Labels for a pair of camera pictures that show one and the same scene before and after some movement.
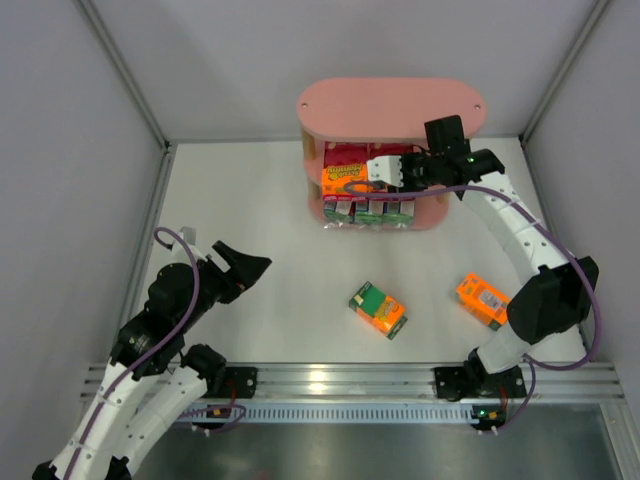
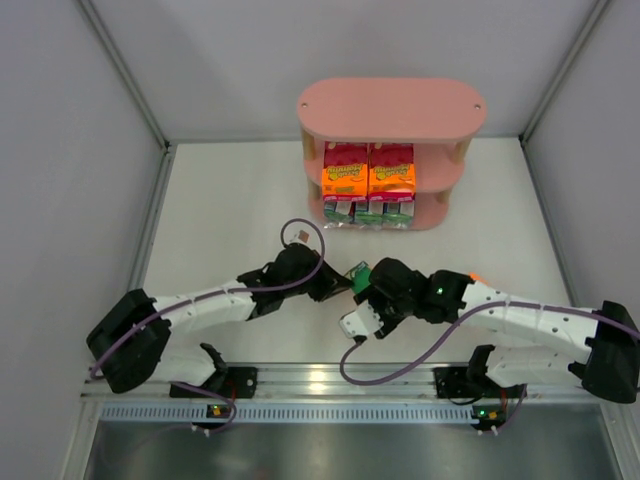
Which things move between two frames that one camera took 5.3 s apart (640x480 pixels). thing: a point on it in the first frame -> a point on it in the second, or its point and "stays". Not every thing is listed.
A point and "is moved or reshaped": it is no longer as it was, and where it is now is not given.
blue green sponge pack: (337, 211) stays
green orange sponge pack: (384, 313) is moved or reshaped
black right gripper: (409, 170) -> (373, 288)
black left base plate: (240, 382) stays
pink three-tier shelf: (382, 110) stays
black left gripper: (228, 275) -> (322, 282)
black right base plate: (473, 380) stays
